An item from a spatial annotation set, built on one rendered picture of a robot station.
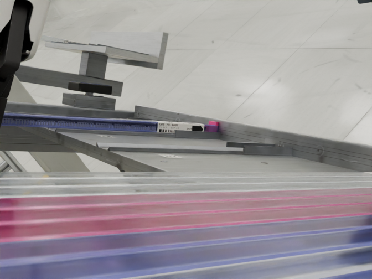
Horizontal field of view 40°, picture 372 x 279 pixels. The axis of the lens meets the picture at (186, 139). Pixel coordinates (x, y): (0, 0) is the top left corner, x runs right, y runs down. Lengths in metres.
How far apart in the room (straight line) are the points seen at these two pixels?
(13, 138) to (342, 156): 0.41
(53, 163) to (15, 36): 0.61
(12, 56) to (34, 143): 0.29
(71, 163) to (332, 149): 0.65
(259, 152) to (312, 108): 1.48
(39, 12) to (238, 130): 0.24
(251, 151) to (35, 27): 0.21
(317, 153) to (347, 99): 1.44
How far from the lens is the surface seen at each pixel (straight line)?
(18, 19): 0.43
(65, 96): 0.74
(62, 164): 1.02
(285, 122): 1.94
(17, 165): 2.25
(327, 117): 1.86
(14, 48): 0.42
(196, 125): 0.56
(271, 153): 0.48
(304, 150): 0.48
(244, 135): 0.54
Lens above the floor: 1.00
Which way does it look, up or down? 27 degrees down
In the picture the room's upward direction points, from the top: 33 degrees counter-clockwise
